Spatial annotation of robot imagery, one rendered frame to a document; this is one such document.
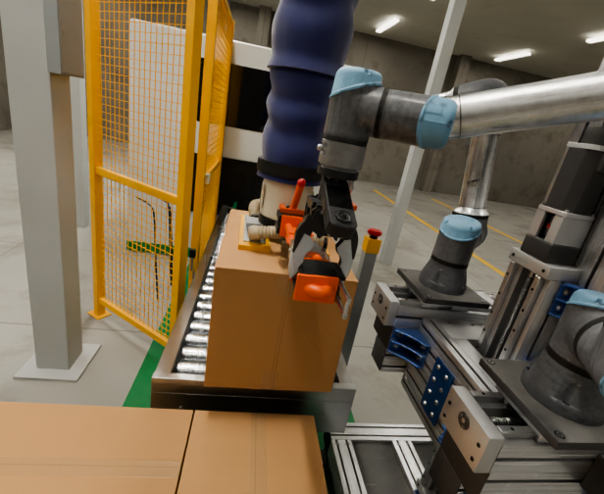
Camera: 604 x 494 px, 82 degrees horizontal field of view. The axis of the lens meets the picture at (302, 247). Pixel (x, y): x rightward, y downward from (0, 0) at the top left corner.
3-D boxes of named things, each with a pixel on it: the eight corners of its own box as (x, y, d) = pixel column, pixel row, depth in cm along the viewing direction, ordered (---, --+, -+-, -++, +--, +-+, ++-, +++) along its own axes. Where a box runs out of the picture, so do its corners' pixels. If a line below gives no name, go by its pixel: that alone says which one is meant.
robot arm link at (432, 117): (455, 103, 58) (389, 92, 61) (463, 95, 48) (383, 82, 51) (440, 151, 61) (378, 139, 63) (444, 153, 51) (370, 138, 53)
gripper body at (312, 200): (337, 228, 69) (351, 168, 65) (349, 244, 61) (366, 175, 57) (300, 223, 68) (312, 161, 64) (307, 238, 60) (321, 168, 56)
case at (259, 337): (222, 292, 161) (230, 208, 148) (306, 300, 168) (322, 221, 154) (203, 386, 105) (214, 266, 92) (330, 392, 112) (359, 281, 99)
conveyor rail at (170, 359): (220, 223, 337) (222, 204, 331) (226, 223, 338) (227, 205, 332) (151, 418, 123) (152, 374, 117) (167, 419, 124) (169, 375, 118)
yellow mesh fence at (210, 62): (205, 259, 352) (226, 21, 281) (215, 260, 354) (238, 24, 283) (180, 324, 244) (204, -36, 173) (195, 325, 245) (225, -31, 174)
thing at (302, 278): (288, 278, 68) (292, 255, 67) (325, 282, 70) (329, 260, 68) (293, 300, 61) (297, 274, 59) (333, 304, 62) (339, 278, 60)
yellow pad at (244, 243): (240, 218, 137) (241, 206, 136) (266, 222, 139) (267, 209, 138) (237, 250, 106) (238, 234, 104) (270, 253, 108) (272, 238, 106)
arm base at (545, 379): (562, 371, 80) (580, 335, 77) (627, 426, 66) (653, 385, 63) (504, 368, 77) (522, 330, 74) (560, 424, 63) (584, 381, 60)
